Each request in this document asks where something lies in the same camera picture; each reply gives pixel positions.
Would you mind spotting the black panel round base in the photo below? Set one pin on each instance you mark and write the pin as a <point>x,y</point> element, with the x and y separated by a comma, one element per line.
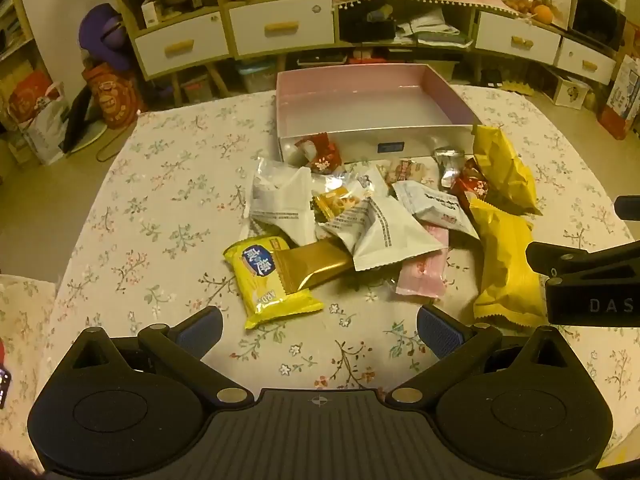
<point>80,120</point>

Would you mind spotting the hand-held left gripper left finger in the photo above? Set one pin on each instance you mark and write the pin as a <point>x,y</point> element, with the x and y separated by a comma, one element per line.
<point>202,332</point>

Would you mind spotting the small white drawer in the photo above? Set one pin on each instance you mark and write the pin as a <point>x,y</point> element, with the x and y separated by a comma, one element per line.
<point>587,62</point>

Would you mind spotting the white packet grey print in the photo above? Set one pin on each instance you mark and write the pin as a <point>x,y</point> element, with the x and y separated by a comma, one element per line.
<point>280,200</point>
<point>390,235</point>

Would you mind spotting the clear bin blue lid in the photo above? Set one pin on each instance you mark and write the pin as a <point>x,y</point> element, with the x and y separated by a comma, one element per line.
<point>255,77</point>

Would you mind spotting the small white box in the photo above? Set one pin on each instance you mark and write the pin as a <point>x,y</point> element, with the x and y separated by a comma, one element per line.
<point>150,12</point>

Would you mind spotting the white printed bag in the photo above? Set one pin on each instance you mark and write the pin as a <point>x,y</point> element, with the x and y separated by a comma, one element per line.
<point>625,90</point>

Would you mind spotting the yellow packet blue label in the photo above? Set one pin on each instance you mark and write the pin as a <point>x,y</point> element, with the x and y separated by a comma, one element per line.
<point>265,285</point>

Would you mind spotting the pink gift box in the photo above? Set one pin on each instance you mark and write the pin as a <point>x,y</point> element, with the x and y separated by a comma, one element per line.
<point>350,105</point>

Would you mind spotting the white paper bag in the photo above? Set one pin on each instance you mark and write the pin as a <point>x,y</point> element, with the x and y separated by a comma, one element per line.
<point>45,132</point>

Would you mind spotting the white cartoon carton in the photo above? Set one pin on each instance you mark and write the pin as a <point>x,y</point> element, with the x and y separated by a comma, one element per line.
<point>570,92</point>

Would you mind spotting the purple plush toy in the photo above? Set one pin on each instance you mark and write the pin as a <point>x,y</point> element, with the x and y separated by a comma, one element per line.
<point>105,35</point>

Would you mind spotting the yellow toy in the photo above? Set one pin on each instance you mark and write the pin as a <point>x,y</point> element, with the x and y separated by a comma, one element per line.
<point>517,86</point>

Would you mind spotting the red gift bag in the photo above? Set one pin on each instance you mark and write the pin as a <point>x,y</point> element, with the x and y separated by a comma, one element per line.
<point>30,100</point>

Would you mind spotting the plain yellow snack bag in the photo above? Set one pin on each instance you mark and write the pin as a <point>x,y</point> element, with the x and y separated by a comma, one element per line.
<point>502,170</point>
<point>505,270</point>

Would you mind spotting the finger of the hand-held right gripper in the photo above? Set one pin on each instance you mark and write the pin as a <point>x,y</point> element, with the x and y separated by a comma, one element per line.
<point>555,259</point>
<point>629,208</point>

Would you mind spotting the red cardboard box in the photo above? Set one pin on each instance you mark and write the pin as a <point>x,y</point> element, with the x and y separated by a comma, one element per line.
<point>370,54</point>

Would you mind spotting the gold snack packet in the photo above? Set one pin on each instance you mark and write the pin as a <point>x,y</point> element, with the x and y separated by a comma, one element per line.
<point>310,267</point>

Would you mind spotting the silver wrapped candy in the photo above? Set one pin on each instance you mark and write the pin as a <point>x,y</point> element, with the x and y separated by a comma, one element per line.
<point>450,162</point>

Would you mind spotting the clear packet orange cookie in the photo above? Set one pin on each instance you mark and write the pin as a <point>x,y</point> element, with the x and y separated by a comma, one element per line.
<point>337,203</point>

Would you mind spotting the white packet bold black print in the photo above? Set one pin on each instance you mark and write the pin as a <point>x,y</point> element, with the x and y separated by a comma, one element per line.
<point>435,205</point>

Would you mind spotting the orange fruit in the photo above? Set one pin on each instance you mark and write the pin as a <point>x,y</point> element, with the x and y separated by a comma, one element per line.
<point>542,12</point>

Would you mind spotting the dark red candy packet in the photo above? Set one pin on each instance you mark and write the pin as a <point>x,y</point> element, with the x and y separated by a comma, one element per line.
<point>467,187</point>

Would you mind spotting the clear packet pink snack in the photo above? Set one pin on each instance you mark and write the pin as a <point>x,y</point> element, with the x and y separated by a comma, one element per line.
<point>407,170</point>

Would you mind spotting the floral tablecloth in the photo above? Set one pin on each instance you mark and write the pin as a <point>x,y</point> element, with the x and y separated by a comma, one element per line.
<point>175,185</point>

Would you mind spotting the clear bin black lid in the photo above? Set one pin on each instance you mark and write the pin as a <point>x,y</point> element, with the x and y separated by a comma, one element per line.
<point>320,60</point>

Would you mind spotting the black storage box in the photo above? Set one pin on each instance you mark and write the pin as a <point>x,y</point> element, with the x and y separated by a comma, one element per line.
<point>365,30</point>

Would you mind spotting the black device on floor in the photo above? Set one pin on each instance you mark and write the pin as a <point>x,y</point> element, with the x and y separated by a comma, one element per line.
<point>492,77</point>

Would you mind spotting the clear storage bin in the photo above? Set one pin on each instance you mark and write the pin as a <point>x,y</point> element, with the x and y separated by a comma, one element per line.
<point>197,87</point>

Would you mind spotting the orange red printed bag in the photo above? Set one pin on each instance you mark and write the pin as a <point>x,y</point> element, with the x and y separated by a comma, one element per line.
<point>110,100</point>

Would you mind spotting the red white small packet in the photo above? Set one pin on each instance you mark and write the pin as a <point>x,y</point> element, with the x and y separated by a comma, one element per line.
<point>325,152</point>

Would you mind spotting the black microwave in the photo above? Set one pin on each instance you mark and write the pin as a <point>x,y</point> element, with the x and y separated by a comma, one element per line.
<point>595,17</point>

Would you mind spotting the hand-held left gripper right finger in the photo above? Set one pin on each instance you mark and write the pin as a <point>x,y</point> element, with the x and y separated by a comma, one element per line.
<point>437,330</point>

